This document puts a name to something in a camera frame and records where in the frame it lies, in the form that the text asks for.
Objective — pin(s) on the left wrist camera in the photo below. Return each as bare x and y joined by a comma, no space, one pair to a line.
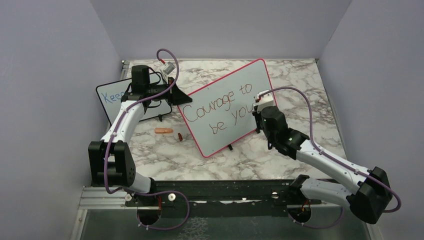
167,69

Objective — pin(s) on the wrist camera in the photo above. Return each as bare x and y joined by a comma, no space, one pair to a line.
167,69
262,100

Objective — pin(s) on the black framed written whiteboard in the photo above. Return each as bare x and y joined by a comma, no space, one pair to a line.
110,95

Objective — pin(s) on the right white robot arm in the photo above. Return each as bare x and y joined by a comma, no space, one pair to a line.
365,192

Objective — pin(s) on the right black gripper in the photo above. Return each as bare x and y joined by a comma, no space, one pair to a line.
257,116

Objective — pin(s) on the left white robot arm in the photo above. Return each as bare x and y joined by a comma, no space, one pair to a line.
110,159

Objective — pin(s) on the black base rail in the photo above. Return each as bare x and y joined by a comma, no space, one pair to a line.
224,199

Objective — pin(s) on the red framed whiteboard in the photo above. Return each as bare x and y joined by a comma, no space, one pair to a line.
221,112

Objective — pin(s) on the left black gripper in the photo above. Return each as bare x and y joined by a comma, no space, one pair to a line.
175,96

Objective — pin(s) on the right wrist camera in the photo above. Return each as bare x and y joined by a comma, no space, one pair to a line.
262,100

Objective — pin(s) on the aluminium frame rail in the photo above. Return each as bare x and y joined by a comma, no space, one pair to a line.
102,216

